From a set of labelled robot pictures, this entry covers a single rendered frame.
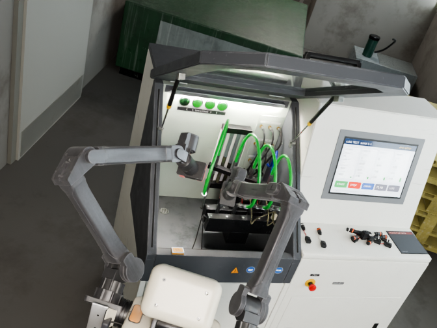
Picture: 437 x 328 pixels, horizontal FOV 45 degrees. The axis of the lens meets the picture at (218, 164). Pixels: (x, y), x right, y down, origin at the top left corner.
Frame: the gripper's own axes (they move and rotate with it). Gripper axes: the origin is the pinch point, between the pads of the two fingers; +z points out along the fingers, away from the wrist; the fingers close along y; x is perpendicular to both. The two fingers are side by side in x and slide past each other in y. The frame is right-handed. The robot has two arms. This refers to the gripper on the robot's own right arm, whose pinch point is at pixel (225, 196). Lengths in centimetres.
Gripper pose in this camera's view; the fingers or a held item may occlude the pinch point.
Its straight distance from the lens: 232.2
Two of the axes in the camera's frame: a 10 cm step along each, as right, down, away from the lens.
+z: -1.4, 2.1, 9.7
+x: -9.7, -2.2, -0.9
